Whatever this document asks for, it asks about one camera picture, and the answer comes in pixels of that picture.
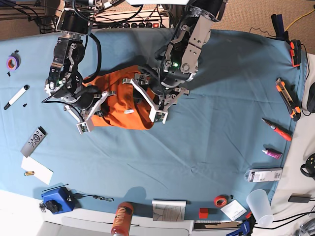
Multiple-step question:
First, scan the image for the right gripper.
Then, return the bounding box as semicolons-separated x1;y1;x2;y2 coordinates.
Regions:
56;85;116;123

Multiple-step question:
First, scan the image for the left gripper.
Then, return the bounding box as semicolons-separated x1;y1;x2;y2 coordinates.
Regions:
123;65;189;118

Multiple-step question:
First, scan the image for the orange t-shirt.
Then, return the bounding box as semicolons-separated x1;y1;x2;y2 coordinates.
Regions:
91;65;154;130

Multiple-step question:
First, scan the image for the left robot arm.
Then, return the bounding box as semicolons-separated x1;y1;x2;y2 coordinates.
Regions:
123;0;227;123

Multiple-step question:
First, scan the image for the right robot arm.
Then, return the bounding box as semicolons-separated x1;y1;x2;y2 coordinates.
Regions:
43;0;109;121

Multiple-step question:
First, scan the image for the grey remote control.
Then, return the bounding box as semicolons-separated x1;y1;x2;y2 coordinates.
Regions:
21;126;47;157

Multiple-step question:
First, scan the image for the black and white marker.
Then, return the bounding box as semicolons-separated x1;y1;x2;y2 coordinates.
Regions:
4;85;30;110

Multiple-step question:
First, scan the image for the blue-grey table cloth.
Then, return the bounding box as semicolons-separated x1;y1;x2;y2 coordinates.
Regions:
0;30;308;220

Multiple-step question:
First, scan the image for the power strip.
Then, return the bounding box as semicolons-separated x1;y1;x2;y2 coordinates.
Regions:
113;22;166;29

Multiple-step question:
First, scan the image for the white paper card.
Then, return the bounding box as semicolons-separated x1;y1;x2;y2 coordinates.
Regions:
21;156;53;185

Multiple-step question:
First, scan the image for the purple tape roll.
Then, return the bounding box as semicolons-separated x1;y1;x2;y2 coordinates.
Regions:
6;53;21;71

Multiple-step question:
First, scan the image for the small yellow battery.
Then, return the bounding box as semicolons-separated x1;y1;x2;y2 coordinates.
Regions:
24;172;35;176

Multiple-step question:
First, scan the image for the blue clamp box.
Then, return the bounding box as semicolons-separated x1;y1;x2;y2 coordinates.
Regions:
41;187;75;214

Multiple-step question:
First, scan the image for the grey notebook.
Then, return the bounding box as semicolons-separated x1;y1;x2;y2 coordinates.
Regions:
152;200;187;222

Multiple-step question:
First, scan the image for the red tape roll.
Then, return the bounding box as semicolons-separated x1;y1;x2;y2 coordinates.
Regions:
214;195;229;207

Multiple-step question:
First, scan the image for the purple glue tube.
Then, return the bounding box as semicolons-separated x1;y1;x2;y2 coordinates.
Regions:
262;149;282;160

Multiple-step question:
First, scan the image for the small red cube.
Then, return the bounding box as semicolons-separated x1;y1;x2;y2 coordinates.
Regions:
198;208;209;219

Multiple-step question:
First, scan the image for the orange drink bottle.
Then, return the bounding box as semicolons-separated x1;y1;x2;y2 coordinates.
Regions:
111;202;134;236

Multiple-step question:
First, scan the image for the red screwdriver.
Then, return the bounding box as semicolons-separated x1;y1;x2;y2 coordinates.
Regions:
261;118;292;141

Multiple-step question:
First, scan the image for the white square card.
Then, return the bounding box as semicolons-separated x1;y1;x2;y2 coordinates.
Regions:
220;199;247;221

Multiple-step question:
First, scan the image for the orange black utility knife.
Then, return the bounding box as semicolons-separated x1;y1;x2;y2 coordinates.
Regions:
276;78;301;121

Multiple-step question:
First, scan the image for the plastic blister pack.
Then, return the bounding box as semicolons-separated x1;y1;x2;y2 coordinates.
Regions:
244;168;283;183

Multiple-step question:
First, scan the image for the translucent plastic cup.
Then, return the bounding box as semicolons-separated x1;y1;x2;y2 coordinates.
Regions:
246;189;274;227

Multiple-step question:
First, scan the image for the blue black clamp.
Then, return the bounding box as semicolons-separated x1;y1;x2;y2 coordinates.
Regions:
271;14;289;43

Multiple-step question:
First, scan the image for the orange black clamp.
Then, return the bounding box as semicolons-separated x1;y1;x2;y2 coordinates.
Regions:
290;39;302;68

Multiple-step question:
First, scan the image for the black computer mouse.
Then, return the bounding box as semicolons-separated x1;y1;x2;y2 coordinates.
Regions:
306;83;315;113

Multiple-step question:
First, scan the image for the blue spring clamp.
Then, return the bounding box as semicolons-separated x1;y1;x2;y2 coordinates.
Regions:
226;212;256;236

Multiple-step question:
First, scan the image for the black power adapter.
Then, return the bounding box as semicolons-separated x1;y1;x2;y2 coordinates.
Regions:
288;194;312;203

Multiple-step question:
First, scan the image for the silver carabiner with strap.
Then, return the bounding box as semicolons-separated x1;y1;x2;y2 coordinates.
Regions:
73;193;114;202

